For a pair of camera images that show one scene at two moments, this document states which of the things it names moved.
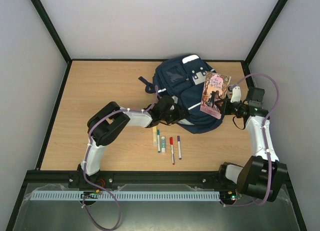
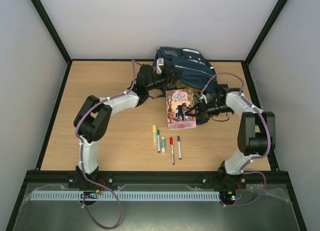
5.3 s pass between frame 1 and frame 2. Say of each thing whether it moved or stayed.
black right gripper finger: moved
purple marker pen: stayed
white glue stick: stayed
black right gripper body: moved
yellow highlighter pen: stayed
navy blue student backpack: moved
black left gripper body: moved
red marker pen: stayed
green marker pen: stayed
